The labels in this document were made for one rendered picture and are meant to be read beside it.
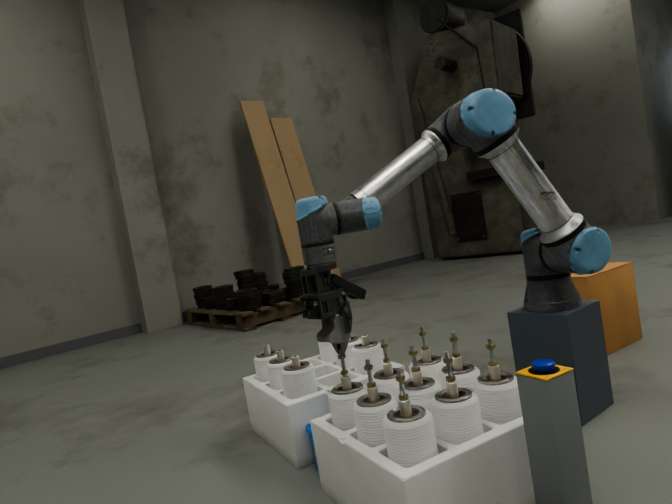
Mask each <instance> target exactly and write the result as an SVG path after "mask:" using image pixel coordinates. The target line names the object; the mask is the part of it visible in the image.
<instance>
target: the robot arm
mask: <svg viewBox="0 0 672 504"><path fill-rule="evenodd" d="M515 112H516V108H515V105H514V103H513V101H512V100H511V98H510V97H509V96H508V95H507V94H506V93H504V92H502V91H500V90H498V89H493V88H486V89H482V90H479V91H476V92H473V93H471V94H470V95H468V96H467V97H466V98H464V99H463V100H461V101H459V102H458V103H456V104H454V105H452V106H451V107H449V108H448V109H447V110H446V111H445V112H444V113H443V114H442V115H441V116H440V117H439V118H438V119H437V120H436V121H435V122H434V123H433V124H432V125H431V126H429V127H428V128H427V129H426V130H424V131H423V132H422V134H421V138H420V139H419V140H418V141H417V142H415V143H414V144H413V145H412V146H410V147H409V148H408V149H406V150H405V151H404V152H403V153H401V154H400V155H399V156H398V157H396V158H395V159H394V160H392V161H391V162H390V163H389V164H387V165H386V166H385V167H384V168H382V169H381V170H380V171H378V172H377V173H376V174H375V175H373V176H372V177H371V178H369V179H368V180H367V181H366V182H364V183H363V184H362V185H361V186H359V187H358V188H357V189H355V190H354V191H353V192H352V193H350V194H349V195H348V196H347V197H345V198H344V199H343V200H342V201H340V202H335V203H328V201H327V199H326V197H325V196H314V197H308V198H303V199H299V200H298V201H296V203H295V211H296V222H297V225H298V231H299V236H300V242H301V247H302V255H303V261H304V265H305V266H307V267H306V269H303V270H299V271H300V277H301V283H302V288H303V294H304V295H302V296H299V298H300V303H301V309H302V315H303V318H307V319H321V324H322V328H321V330H320V331H319V332H318V333H317V335H316V339H317V341H318V342H330V343H332V346H333V348H334V349H335V351H336V352H337V354H339V349H341V354H344V353H345V352H346V349H347V346H348V343H349V339H350V332H351V330H352V312H351V308H350V304H349V302H348V299H347V297H349V298H350V299H352V300H356V299H365V295H366V290H365V289H363V288H361V287H359V286H358V285H356V284H354V283H352V282H350V281H348V280H346V279H344V278H342V277H340V276H338V275H336V274H331V270H332V269H335V268H337V262H334V261H336V259H337V258H336V252H335V246H334V239H333V236H334V235H342V234H347V233H353V232H359V231H364V230H368V231H369V230H370V229H374V228H378V227H380V225H381V223H382V209H381V206H382V205H383V204H385V203H386V202H387V201H388V200H390V199H391V198H392V197H393V196H395V195H396V194H397V193H399V192H400V191H401V190H402V189H404V188H405V187H406V186H407V185H409V184H410V183H411V182H412V181H414V180H415V179H416V178H417V177H419V176H420V175H421V174H422V173H424V172H425V171H426V170H427V169H429V168H430V167H431V166H432V165H434V164H435V163H436V162H437V161H445V160H446V159H447V158H448V157H450V156H451V155H453V154H454V153H456V152H458V151H460V150H463V149H465V148H467V147H471V148H472V149H473V151H474V152H475V154H476V155H477V156H478V157H479V158H486V159H488V160H489V162H490V163H491V164H492V166H493V167H494V168H495V170H496V171H497V172H498V174H499V175H500V176H501V178H502V179H503V181H504V182H505V183H506V185H507V186H508V187H509V189H510V190H511V191H512V193H513V194H514V195H515V197H516V198H517V199H518V201H519V202H520V203H521V205H522V206H523V208H524V209H525V210H526V212H527V213H528V214H529V216H530V217H531V218H532V220H533V221H534V222H535V224H536V225H537V226H538V227H537V228H532V229H528V230H525V231H523V232H522V233H521V236H520V237H521V247H522V253H523V259H524V266H525V273H526V279H527V285H526V291H525V296H524V309H525V310H526V311H528V312H535V313H551V312H561V311H567V310H571V309H575V308H578V307H580V306H581V305H582V302H581V296H580V295H579V292H578V290H577V288H576V287H575V285H574V283H573V281H572V279H571V274H570V273H576V274H579V275H585V274H594V273H597V272H599V271H600V270H602V269H603V268H604V267H605V266H606V264H607V263H608V261H609V259H610V256H611V255H610V252H611V251H612V245H611V240H610V238H609V236H608V234H607V233H606V232H605V231H604V230H602V229H600V228H597V227H590V225H589V224H588V222H587V221H586V220H585V218H584V217H583V216H582V215H581V214H580V213H573V212H571V210H570V209H569V207H568V206H567V205H566V203H565V202H564V200H563V199H562V198H561V196H560V195H559V193H558V192H557V191H556V189H555V188H554V187H553V185H552V184H551V182H550V181H549V180H548V178H547V177H546V175H545V174H544V173H543V171H542V170H541V169H540V167H539V166H538V164H537V163H536V162H535V160H534V159H533V157H532V156H531V155H530V153H529V152H528V151H527V149H526V148H525V146H524V145H523V144H522V142H521V141H520V139H519V138H518V132H519V126H518V125H517V124H516V122H515V120H516V115H515ZM302 302H304V304H305V310H306V313H304V309H303V303H302ZM336 314H339V316H336Z"/></svg>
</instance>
